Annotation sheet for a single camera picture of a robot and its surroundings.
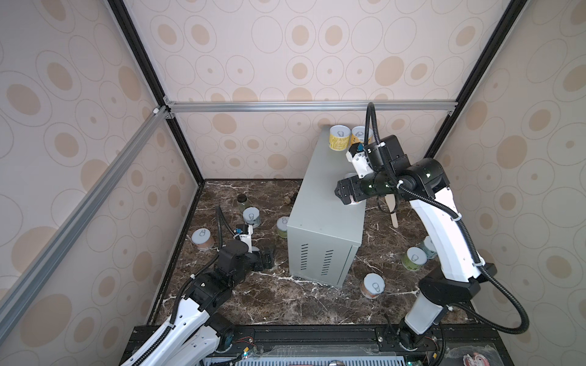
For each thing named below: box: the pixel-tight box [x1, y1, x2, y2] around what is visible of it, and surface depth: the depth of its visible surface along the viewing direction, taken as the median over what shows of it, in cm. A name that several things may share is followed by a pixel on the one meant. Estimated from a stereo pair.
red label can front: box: [360, 272, 386, 300], surface depth 82 cm
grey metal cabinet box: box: [287, 125, 367, 289], surface depth 66 cm
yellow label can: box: [328, 124, 352, 152], surface depth 82 cm
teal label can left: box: [242, 206, 261, 229], surface depth 102 cm
